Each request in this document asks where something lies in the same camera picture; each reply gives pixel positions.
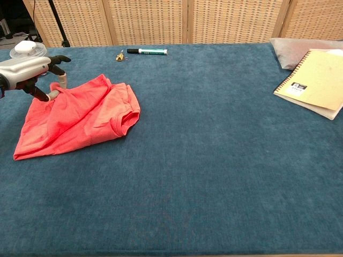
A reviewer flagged clear jar of binder clips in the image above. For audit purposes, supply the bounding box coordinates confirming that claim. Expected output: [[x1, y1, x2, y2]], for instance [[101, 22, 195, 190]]
[[9, 42, 48, 59]]

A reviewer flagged wicker folding screen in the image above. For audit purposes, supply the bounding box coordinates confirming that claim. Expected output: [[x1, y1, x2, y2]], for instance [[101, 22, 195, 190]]
[[23, 0, 343, 48]]

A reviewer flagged black tripod stand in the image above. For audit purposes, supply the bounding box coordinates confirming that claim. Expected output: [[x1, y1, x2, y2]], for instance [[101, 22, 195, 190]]
[[48, 0, 71, 48]]

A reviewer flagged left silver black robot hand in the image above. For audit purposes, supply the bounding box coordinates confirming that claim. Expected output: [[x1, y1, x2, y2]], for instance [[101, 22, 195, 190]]
[[0, 55, 72, 102]]

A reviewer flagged frosted pouch with red garment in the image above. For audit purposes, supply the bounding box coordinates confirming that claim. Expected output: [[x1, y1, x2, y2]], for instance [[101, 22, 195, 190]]
[[269, 37, 343, 71]]

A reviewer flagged frosted pouch with white garment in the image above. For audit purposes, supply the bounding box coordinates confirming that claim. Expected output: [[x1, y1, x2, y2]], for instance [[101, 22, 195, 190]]
[[281, 49, 343, 120]]

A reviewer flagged green white marker pen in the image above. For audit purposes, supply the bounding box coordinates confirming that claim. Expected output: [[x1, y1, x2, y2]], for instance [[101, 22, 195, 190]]
[[126, 48, 168, 56]]

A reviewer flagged kraft spiral notebook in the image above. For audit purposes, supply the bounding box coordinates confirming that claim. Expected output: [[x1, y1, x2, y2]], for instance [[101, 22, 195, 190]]
[[273, 49, 343, 111]]

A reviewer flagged white earbud case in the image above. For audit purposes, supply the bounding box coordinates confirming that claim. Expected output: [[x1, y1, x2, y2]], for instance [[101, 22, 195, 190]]
[[14, 40, 37, 54]]

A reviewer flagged blue table cloth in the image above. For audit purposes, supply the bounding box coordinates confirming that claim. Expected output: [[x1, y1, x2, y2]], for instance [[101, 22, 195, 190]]
[[0, 42, 343, 255]]

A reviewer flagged coral red t-shirt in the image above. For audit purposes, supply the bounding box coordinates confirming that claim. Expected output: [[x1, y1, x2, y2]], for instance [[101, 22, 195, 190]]
[[13, 73, 141, 161]]

